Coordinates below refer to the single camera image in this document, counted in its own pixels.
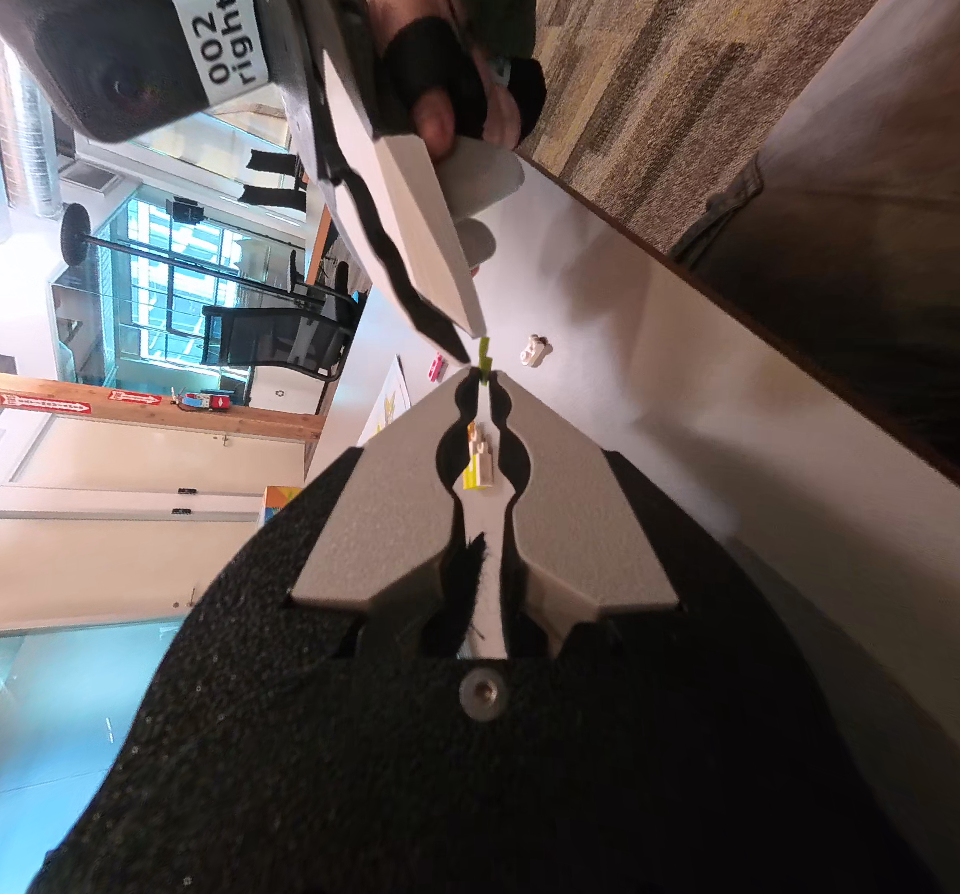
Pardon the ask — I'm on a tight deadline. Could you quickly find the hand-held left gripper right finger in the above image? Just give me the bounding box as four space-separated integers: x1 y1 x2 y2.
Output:
489 370 680 658

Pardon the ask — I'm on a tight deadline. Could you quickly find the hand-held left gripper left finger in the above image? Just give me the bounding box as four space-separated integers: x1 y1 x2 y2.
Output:
288 367 489 651

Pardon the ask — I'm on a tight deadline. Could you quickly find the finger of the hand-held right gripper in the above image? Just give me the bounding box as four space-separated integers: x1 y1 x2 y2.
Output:
322 177 462 362
322 50 487 368

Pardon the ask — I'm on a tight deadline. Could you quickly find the white lime yellow lego assembly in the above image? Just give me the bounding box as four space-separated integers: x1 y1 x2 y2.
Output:
461 420 498 491

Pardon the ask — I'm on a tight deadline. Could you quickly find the lego instruction booklet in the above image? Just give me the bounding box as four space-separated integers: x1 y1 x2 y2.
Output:
356 355 412 448

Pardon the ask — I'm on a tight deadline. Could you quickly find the person's right hand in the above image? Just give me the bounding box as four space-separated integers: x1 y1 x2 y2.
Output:
366 0 526 160

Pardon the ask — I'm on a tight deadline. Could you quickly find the colourful cardboard box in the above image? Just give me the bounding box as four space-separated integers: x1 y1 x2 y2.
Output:
261 485 305 527

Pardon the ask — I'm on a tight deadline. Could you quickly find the black office chair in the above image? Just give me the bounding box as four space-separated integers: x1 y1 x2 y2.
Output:
201 260 361 385

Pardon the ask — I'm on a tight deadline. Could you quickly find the wooden beam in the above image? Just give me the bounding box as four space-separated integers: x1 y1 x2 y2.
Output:
0 372 327 445

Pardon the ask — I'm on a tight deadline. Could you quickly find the large glass window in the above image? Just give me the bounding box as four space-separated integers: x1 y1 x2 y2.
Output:
112 189 301 373

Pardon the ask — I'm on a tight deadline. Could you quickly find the long red sign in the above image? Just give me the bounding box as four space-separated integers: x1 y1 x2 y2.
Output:
0 393 93 417

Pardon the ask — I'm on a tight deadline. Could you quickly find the silver ventilation duct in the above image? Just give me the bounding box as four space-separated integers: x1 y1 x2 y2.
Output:
0 46 60 235

